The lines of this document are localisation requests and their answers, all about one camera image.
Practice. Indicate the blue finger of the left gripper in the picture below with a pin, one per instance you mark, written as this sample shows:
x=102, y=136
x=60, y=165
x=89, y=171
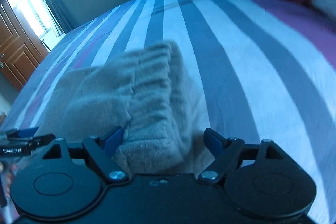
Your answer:
x=21, y=133

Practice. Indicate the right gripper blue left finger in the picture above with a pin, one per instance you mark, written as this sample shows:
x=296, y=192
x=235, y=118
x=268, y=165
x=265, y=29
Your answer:
x=112, y=140

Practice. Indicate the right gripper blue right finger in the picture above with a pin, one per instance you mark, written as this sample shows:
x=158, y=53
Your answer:
x=215, y=142

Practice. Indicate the grey-brown fleece pants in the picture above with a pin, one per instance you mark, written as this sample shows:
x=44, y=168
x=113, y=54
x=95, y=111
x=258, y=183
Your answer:
x=146, y=92

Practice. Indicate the brown wooden door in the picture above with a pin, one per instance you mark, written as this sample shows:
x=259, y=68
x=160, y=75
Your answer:
x=21, y=49

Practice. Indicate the striped purple white bedsheet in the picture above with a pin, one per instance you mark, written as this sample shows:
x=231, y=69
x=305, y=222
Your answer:
x=264, y=69

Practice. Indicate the dark grey curtain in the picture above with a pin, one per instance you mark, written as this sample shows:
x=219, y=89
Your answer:
x=61, y=14

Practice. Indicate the bright doorway window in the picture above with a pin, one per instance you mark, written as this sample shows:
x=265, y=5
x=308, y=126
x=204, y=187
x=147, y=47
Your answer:
x=38, y=15

